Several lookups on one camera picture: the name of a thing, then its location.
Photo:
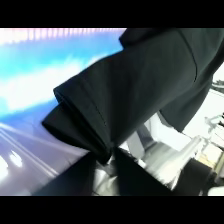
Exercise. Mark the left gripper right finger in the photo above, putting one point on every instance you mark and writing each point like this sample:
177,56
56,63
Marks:
136,176

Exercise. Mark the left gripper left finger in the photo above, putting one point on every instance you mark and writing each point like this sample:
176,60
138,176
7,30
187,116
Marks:
75,180

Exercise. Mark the black T-shirt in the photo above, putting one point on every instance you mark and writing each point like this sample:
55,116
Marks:
140,83

